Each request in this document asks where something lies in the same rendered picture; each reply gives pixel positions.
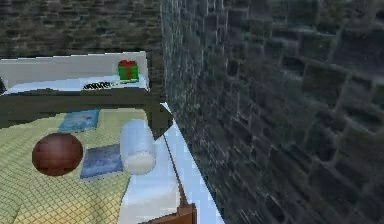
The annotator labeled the white cylinder pillow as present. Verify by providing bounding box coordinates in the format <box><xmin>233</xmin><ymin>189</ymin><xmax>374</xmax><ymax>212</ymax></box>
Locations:
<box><xmin>119</xmin><ymin>118</ymin><xmax>158</xmax><ymax>176</ymax></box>

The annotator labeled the green gift box red ribbon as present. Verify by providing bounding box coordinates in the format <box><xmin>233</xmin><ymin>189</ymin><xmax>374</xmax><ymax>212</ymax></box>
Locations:
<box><xmin>117</xmin><ymin>59</ymin><xmax>140</xmax><ymax>82</ymax></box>

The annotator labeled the black remote control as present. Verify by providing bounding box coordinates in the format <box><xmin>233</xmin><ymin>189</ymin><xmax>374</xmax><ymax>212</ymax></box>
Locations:
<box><xmin>82</xmin><ymin>81</ymin><xmax>114</xmax><ymax>91</ymax></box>

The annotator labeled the dark blue book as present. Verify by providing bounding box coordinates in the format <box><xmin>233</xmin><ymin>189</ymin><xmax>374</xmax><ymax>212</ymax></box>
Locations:
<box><xmin>79</xmin><ymin>143</ymin><xmax>124</xmax><ymax>180</ymax></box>

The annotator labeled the light blue book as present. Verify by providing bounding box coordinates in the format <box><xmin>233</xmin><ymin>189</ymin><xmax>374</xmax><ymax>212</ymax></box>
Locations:
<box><xmin>57</xmin><ymin>108</ymin><xmax>101</xmax><ymax>134</ymax></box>

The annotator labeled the white shelf unit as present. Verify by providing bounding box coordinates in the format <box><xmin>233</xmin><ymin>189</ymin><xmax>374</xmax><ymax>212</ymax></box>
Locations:
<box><xmin>0</xmin><ymin>50</ymin><xmax>150</xmax><ymax>95</ymax></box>

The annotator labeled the brown ball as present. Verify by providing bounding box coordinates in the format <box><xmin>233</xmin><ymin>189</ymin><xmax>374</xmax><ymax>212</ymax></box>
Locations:
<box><xmin>31</xmin><ymin>132</ymin><xmax>84</xmax><ymax>177</ymax></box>

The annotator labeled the bed with yellow quilt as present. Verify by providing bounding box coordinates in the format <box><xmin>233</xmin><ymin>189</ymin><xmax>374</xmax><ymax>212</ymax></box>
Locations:
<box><xmin>0</xmin><ymin>87</ymin><xmax>225</xmax><ymax>224</ymax></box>

